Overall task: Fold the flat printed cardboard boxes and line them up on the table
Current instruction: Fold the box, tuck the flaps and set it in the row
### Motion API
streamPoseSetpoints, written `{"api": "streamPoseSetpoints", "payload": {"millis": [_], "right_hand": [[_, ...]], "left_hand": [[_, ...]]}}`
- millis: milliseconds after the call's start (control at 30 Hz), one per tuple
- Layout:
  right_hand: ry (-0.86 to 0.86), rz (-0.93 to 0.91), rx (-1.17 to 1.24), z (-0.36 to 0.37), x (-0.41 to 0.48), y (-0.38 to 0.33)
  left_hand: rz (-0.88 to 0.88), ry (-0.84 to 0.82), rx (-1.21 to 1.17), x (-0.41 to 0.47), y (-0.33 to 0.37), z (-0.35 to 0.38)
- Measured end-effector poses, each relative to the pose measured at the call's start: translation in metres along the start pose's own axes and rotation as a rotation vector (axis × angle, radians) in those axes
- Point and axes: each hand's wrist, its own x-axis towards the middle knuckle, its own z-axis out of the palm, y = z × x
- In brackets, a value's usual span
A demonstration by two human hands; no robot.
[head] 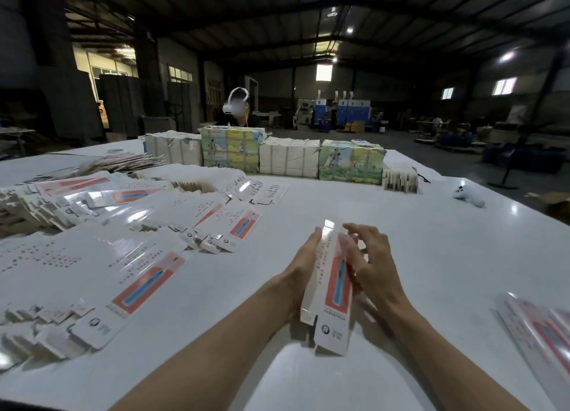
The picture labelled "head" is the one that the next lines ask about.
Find pile of carton blanks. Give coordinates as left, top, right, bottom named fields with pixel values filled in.
left=0, top=166, right=290, bottom=372

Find person's right hand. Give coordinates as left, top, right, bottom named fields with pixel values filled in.
left=340, top=223, right=422, bottom=325

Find blue machine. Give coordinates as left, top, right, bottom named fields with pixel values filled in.
left=312, top=91, right=372, bottom=129

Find green yellow carton bundle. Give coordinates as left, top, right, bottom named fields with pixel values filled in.
left=199, top=125, right=268, bottom=169

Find blue bins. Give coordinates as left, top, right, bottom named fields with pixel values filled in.
left=481, top=143, right=566, bottom=174

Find white headset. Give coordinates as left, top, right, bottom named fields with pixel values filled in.
left=223, top=87, right=251, bottom=121

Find grey crate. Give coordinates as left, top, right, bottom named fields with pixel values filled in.
left=141, top=116, right=178, bottom=135

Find person's left hand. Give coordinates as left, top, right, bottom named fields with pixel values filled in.
left=267, top=226, right=324, bottom=323

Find row of white cartons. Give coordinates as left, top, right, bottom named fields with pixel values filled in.
left=144, top=130, right=204, bottom=167
left=259, top=137, right=322, bottom=178

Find green printed carton bundle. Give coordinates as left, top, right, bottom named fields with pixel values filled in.
left=318, top=139, right=387, bottom=185

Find person's left forearm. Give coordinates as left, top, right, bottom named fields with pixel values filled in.
left=111, top=286, right=304, bottom=411

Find dark grey cabinet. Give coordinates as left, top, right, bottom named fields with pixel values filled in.
left=96, top=74, right=144, bottom=140

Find double wall window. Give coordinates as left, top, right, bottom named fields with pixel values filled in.
left=492, top=77, right=518, bottom=96

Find small white object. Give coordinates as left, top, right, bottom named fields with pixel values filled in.
left=452, top=184, right=486, bottom=208

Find person's right forearm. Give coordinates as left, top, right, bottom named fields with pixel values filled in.
left=383, top=303, right=527, bottom=411

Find open cardboard box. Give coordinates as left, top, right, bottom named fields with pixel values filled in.
left=534, top=191, right=570, bottom=225

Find small beige card stack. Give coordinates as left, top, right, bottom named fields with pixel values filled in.
left=383, top=167, right=420, bottom=194

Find black floor stand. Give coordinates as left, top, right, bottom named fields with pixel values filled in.
left=488, top=94, right=546, bottom=191

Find toothbrush carton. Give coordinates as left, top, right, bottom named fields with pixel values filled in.
left=299, top=219, right=362, bottom=356

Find pile of grey flat sheets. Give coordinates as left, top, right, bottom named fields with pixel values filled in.
left=36, top=152, right=162, bottom=183

